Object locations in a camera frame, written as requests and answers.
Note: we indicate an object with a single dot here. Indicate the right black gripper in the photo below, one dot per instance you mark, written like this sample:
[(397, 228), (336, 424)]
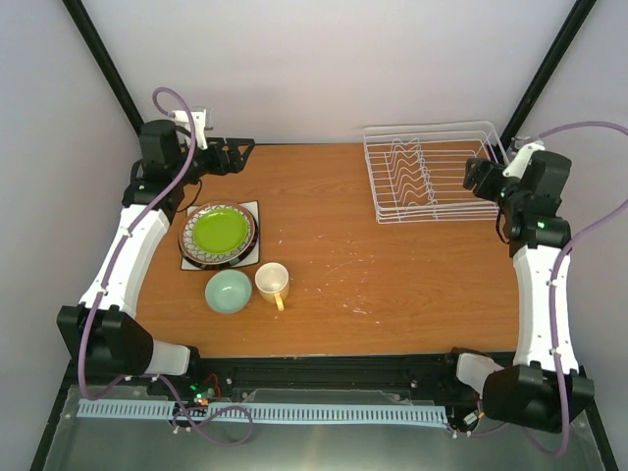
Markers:
[(483, 166)]

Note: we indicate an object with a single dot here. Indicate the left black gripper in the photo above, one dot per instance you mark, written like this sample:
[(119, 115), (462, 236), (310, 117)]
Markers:
[(235, 164)]

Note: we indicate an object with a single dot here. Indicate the white wire dish rack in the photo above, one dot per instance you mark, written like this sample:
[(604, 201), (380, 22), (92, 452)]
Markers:
[(416, 172)]

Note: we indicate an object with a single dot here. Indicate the green plate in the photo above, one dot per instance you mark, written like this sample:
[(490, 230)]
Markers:
[(220, 230)]

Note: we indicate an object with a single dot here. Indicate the yellow mug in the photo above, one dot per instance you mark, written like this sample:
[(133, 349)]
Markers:
[(272, 281)]

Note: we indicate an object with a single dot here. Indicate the mint green bowl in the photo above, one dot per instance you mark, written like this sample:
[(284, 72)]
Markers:
[(228, 292)]

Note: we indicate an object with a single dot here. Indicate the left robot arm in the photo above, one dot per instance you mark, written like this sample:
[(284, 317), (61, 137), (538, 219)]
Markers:
[(101, 332)]

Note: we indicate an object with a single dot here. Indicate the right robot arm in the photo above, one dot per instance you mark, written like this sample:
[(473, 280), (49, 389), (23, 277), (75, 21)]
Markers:
[(543, 389)]

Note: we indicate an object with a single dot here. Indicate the white square plate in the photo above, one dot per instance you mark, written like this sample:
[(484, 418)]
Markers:
[(254, 230)]

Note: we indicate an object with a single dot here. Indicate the patterned round plate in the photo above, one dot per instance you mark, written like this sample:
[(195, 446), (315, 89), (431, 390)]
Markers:
[(189, 240)]

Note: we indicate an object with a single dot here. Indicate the small circuit board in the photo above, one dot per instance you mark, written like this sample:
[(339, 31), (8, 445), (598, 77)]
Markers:
[(206, 391)]

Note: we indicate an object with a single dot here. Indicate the metal base sheet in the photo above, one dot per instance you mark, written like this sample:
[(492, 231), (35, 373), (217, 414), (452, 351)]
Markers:
[(72, 443)]

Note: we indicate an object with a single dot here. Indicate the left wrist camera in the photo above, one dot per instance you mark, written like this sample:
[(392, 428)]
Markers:
[(203, 122)]

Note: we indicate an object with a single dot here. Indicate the right black frame post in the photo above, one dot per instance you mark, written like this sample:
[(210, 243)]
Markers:
[(569, 29)]

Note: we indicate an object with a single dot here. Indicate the black frame post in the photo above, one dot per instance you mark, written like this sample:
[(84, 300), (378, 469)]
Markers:
[(569, 29), (98, 50)]

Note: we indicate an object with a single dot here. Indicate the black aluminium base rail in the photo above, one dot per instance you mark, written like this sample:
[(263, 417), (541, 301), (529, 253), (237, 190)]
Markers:
[(419, 377)]

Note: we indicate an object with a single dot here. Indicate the left black frame post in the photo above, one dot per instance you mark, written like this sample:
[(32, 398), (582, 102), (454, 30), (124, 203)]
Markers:
[(98, 50)]

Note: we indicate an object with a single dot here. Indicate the blue slotted cable duct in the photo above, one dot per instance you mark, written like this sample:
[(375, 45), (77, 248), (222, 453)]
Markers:
[(270, 413)]

